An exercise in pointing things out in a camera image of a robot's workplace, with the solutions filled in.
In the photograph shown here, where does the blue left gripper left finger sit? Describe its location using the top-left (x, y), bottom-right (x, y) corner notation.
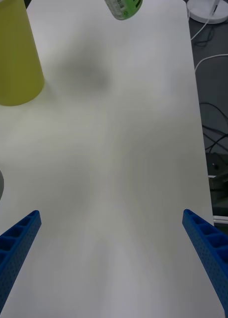
top-left (0, 210), bottom-right (42, 318)

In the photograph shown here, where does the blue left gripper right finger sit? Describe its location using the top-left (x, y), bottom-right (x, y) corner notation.
top-left (182, 209), bottom-right (228, 318)

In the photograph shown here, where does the green bottle with black cap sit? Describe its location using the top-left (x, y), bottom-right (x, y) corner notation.
top-left (104, 0), bottom-right (144, 21)

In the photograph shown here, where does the black box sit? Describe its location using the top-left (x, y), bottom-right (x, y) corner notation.
top-left (205, 152), bottom-right (228, 217)

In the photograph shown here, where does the white round base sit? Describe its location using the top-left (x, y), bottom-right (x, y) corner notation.
top-left (186, 0), bottom-right (228, 24)

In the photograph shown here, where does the black cable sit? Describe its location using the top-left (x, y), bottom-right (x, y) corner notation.
top-left (205, 131), bottom-right (228, 154)
top-left (199, 101), bottom-right (228, 131)

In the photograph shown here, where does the white cable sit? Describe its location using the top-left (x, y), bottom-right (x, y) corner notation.
top-left (190, 17), bottom-right (212, 41)
top-left (194, 53), bottom-right (228, 72)

